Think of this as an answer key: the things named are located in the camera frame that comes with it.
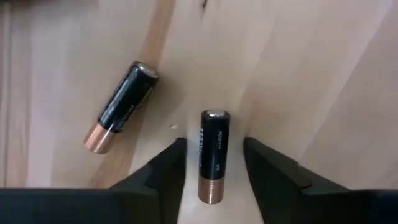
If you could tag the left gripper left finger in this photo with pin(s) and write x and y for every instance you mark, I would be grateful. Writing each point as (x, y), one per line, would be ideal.
(93, 207)

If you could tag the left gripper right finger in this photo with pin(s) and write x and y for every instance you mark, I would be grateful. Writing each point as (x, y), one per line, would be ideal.
(311, 207)

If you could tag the black copper AA battery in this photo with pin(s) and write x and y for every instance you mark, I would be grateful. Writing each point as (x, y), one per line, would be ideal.
(214, 149)
(124, 102)

